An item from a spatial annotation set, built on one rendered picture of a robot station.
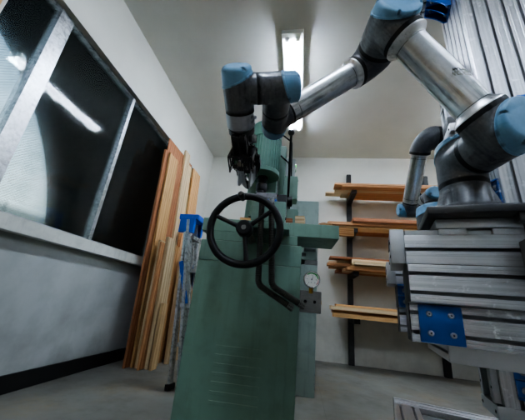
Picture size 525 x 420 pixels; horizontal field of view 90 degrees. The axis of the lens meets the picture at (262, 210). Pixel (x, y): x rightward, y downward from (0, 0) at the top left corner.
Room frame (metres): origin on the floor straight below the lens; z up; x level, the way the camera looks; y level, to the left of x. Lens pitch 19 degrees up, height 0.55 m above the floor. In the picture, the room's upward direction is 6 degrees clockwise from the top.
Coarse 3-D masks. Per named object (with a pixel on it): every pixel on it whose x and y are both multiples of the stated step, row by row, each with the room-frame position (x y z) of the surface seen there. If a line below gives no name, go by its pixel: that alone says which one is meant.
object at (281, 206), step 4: (252, 204) 1.03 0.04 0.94; (256, 204) 1.03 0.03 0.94; (276, 204) 1.02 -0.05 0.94; (280, 204) 1.02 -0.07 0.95; (284, 204) 1.01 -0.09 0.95; (252, 208) 1.03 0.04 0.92; (256, 208) 1.03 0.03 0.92; (264, 208) 1.02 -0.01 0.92; (280, 208) 1.02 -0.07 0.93; (284, 208) 1.01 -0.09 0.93; (252, 212) 1.03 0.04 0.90; (256, 212) 1.03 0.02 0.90; (264, 212) 1.02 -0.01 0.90; (280, 212) 1.02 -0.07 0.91; (284, 212) 1.01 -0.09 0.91; (252, 216) 1.03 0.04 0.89; (256, 216) 1.03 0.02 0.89; (268, 216) 1.02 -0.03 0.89; (284, 216) 1.01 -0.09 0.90; (252, 220) 1.03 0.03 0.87; (264, 220) 1.02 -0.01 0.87; (268, 220) 1.02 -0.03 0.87; (284, 220) 1.02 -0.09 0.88
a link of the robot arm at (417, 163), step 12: (420, 132) 1.09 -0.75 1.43; (432, 132) 1.04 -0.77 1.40; (420, 144) 1.09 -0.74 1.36; (432, 144) 1.07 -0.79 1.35; (420, 156) 1.12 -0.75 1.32; (408, 168) 1.21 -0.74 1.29; (420, 168) 1.17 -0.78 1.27; (408, 180) 1.24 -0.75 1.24; (420, 180) 1.21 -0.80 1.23; (408, 192) 1.27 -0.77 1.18; (408, 204) 1.31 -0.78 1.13; (408, 216) 1.35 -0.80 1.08
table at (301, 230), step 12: (204, 228) 1.15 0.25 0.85; (216, 228) 1.15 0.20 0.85; (228, 228) 1.14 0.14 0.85; (264, 228) 1.03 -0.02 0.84; (288, 228) 1.01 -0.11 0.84; (300, 228) 1.10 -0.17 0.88; (312, 228) 1.09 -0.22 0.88; (324, 228) 1.09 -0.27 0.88; (336, 228) 1.08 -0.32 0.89; (300, 240) 1.17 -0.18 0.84; (312, 240) 1.14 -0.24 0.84; (324, 240) 1.12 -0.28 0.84; (336, 240) 1.10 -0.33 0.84
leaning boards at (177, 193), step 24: (168, 144) 2.40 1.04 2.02; (168, 168) 2.38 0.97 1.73; (192, 168) 2.95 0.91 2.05; (168, 192) 2.45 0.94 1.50; (192, 192) 3.01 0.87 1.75; (168, 216) 2.52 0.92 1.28; (168, 240) 2.35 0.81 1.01; (144, 264) 2.32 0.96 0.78; (168, 264) 2.41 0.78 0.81; (144, 288) 2.35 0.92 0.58; (168, 288) 2.48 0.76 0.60; (144, 312) 2.39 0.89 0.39; (168, 312) 2.61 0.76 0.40; (144, 336) 2.30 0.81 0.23; (168, 336) 2.57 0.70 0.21; (144, 360) 2.35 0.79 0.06; (168, 360) 2.58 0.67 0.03
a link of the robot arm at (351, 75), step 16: (352, 64) 0.61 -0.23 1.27; (368, 64) 0.61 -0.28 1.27; (384, 64) 0.60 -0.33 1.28; (320, 80) 0.62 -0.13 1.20; (336, 80) 0.61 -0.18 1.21; (352, 80) 0.63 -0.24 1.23; (368, 80) 0.65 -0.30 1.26; (304, 96) 0.61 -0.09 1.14; (320, 96) 0.62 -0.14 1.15; (336, 96) 0.65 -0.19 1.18; (288, 112) 0.62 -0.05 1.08; (304, 112) 0.64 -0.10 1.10; (272, 128) 0.64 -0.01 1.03
